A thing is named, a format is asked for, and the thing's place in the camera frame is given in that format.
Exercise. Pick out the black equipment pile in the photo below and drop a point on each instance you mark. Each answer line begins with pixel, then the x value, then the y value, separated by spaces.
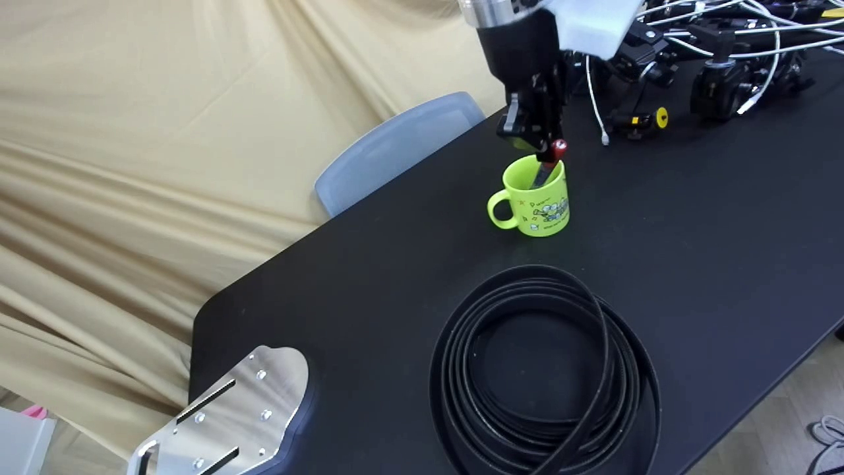
pixel 742 55

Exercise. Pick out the red capped marker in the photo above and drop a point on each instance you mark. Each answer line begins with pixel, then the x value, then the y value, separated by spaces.
pixel 549 159

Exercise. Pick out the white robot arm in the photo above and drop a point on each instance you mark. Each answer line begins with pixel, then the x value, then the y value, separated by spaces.
pixel 584 28

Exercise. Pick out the clear plastic bag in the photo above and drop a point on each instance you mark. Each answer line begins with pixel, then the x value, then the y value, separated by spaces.
pixel 238 426

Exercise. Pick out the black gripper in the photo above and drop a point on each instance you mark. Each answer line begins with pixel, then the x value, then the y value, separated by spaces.
pixel 523 59

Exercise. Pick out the beige backdrop cloth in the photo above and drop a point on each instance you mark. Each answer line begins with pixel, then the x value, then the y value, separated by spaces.
pixel 151 152

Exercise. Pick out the lime green mug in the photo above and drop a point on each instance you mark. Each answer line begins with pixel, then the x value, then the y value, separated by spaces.
pixel 531 199

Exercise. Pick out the grey chair backrest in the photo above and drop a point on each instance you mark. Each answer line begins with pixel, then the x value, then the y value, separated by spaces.
pixel 395 148

